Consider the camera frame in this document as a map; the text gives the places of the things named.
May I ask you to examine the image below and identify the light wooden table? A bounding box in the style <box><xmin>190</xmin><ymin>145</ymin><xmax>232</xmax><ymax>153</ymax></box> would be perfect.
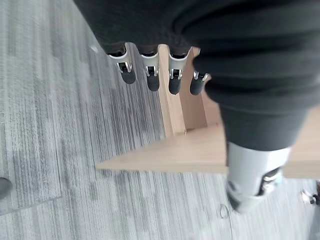
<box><xmin>96</xmin><ymin>44</ymin><xmax>320</xmax><ymax>179</ymax></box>

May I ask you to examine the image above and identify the thin grey floor cable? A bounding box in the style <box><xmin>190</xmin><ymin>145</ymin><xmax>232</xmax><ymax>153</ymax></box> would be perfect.
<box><xmin>219</xmin><ymin>203</ymin><xmax>237</xmax><ymax>240</ymax></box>

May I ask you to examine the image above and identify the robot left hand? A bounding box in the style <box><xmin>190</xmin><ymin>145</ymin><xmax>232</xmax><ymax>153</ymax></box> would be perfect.
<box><xmin>73</xmin><ymin>0</ymin><xmax>320</xmax><ymax>214</ymax></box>

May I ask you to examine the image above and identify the black chair caster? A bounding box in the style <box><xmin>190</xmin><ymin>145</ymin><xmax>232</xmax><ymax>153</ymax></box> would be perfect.
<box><xmin>300</xmin><ymin>180</ymin><xmax>320</xmax><ymax>206</ymax></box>

